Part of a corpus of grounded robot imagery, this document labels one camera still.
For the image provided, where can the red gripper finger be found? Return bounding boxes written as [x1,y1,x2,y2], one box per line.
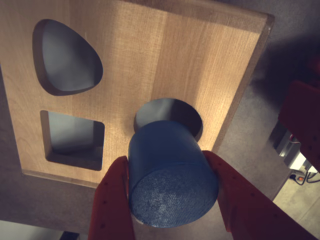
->
[87,155,136,240]
[202,149,318,240]

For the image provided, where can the blue cylinder block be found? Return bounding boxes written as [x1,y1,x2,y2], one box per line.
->
[128,119,221,229]

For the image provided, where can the wooden shape sorter box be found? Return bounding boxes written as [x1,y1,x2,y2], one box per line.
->
[0,0,276,189]

